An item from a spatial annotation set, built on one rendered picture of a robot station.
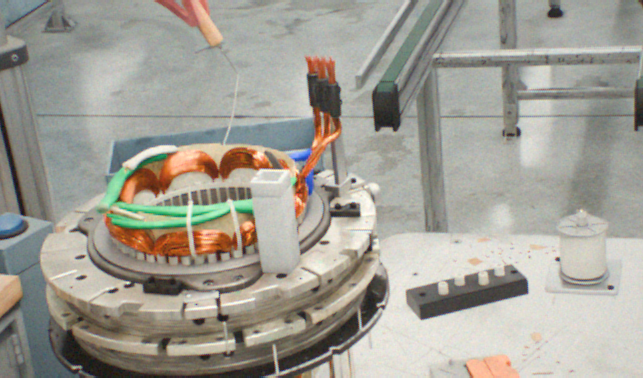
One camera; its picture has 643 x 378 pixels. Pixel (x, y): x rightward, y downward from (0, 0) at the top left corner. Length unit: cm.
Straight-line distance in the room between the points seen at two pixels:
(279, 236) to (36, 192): 60
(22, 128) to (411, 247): 57
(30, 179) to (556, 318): 67
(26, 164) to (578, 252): 70
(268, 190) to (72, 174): 326
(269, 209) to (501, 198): 273
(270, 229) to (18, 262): 41
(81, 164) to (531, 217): 154
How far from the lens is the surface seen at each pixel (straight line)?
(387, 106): 256
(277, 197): 114
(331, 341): 121
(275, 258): 117
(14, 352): 135
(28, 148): 168
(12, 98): 166
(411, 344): 166
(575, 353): 163
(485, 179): 398
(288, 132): 161
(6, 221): 150
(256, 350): 118
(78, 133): 473
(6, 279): 133
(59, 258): 127
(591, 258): 175
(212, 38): 149
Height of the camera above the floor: 164
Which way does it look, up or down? 24 degrees down
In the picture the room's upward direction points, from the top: 7 degrees counter-clockwise
